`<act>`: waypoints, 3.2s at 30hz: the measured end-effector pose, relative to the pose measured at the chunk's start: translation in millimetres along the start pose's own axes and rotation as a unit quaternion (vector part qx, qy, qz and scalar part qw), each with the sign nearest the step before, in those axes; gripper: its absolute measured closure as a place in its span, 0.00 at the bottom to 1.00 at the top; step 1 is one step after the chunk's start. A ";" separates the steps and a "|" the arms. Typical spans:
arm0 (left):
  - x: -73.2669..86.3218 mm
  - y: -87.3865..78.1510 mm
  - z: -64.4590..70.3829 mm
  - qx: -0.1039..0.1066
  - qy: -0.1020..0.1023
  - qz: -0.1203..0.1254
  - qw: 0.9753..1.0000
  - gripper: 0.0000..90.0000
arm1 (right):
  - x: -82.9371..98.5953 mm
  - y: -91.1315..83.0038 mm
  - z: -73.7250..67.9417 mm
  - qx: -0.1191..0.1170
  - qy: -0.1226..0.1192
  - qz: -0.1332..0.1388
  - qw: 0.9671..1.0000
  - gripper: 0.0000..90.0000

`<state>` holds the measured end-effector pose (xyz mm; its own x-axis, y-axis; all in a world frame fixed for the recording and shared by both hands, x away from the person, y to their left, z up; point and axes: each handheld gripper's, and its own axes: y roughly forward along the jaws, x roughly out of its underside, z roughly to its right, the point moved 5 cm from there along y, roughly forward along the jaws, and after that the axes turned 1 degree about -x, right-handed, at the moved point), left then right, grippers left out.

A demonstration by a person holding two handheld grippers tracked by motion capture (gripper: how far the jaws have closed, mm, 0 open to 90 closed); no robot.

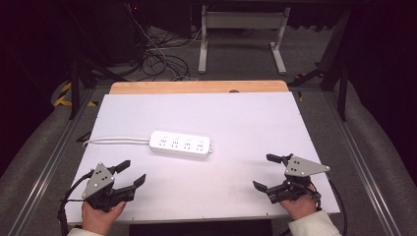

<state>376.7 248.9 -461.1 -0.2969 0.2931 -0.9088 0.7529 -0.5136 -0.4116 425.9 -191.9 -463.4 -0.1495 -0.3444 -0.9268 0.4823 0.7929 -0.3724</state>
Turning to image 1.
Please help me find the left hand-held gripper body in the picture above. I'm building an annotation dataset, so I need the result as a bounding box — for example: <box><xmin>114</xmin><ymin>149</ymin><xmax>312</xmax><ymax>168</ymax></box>
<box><xmin>81</xmin><ymin>161</ymin><xmax>136</xmax><ymax>212</ymax></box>

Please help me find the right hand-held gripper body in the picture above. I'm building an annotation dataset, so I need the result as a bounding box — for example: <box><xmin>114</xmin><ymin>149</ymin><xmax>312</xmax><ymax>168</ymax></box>
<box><xmin>266</xmin><ymin>154</ymin><xmax>331</xmax><ymax>205</ymax></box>

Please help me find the white power strip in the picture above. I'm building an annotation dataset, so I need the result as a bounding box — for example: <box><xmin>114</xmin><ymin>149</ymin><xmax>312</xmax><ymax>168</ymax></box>
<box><xmin>149</xmin><ymin>130</ymin><xmax>214</xmax><ymax>161</ymax></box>

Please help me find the person's left hand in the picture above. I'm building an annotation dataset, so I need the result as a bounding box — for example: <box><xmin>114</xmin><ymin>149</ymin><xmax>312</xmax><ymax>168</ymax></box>
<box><xmin>81</xmin><ymin>200</ymin><xmax>128</xmax><ymax>236</ymax></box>

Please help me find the person's right hand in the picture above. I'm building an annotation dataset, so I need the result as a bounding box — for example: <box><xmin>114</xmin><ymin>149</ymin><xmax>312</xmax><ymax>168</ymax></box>
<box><xmin>278</xmin><ymin>187</ymin><xmax>319</xmax><ymax>221</ymax></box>

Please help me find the white board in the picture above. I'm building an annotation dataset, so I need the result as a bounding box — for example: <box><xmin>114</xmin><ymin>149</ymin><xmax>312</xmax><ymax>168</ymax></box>
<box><xmin>64</xmin><ymin>90</ymin><xmax>341</xmax><ymax>225</ymax></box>

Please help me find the black metal stand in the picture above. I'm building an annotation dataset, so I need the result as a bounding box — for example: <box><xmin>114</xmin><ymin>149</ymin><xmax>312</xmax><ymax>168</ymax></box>
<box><xmin>287</xmin><ymin>9</ymin><xmax>352</xmax><ymax>123</ymax></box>
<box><xmin>66</xmin><ymin>58</ymin><xmax>130</xmax><ymax>121</ymax></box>

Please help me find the yellow black hazard tape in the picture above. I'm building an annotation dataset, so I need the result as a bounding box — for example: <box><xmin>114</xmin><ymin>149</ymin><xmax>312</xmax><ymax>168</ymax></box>
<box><xmin>53</xmin><ymin>81</ymin><xmax>99</xmax><ymax>108</ymax></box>

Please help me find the wooden table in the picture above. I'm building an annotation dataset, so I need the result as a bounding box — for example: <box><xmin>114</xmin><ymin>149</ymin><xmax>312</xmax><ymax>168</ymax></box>
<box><xmin>108</xmin><ymin>80</ymin><xmax>290</xmax><ymax>95</ymax></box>

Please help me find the white power strip cable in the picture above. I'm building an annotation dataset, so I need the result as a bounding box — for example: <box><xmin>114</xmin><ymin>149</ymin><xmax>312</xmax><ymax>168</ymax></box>
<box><xmin>82</xmin><ymin>137</ymin><xmax>151</xmax><ymax>148</ymax></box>

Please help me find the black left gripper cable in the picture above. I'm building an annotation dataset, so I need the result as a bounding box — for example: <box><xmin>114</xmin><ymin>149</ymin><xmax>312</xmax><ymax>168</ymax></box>
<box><xmin>56</xmin><ymin>169</ymin><xmax>96</xmax><ymax>236</ymax></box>

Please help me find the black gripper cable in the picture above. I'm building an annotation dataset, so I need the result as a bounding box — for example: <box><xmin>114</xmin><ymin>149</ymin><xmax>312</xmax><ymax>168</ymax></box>
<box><xmin>308</xmin><ymin>176</ymin><xmax>349</xmax><ymax>236</ymax></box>
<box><xmin>56</xmin><ymin>169</ymin><xmax>96</xmax><ymax>236</ymax></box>

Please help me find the aluminium rail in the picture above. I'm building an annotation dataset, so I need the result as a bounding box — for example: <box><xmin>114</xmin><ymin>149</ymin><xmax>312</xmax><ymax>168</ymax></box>
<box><xmin>6</xmin><ymin>88</ymin><xmax>100</xmax><ymax>236</ymax></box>
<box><xmin>322</xmin><ymin>90</ymin><xmax>403</xmax><ymax>236</ymax></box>

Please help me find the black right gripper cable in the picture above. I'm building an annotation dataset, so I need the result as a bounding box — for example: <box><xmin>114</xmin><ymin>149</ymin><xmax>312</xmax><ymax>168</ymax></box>
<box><xmin>308</xmin><ymin>176</ymin><xmax>349</xmax><ymax>236</ymax></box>

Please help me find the tangle of floor cables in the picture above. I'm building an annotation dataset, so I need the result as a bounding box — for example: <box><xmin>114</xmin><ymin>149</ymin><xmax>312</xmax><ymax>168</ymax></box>
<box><xmin>124</xmin><ymin>3</ymin><xmax>206</xmax><ymax>83</ymax></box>

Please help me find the white metal frame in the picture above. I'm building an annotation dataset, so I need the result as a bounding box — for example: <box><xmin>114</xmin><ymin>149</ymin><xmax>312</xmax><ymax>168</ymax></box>
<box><xmin>197</xmin><ymin>4</ymin><xmax>292</xmax><ymax>76</ymax></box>

